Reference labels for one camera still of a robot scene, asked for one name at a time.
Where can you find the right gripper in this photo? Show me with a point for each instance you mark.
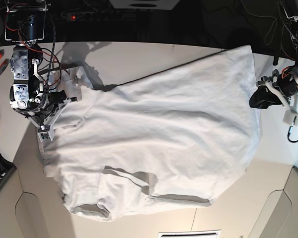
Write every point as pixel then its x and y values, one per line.
pixel 51 112

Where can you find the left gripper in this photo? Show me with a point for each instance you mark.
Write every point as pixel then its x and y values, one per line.
pixel 277 90

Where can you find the white t-shirt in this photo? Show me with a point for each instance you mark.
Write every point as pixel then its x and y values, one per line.
pixel 173 140

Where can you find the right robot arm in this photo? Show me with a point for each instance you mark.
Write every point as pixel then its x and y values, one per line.
pixel 37 72

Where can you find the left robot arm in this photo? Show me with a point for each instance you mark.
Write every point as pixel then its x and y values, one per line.
pixel 288 14

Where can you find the power strip with red light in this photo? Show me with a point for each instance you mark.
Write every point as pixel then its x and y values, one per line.
pixel 91 16

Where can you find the white vent grille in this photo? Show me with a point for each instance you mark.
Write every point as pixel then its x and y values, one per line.
pixel 200 234

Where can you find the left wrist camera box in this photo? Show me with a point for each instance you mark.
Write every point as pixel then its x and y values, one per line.
pixel 290 118

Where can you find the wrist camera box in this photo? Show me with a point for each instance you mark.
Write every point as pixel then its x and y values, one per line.
pixel 45 132
pixel 290 118

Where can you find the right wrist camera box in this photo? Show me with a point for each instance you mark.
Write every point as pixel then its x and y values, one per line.
pixel 45 132

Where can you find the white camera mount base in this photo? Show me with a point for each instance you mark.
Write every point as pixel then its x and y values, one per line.
pixel 144 4

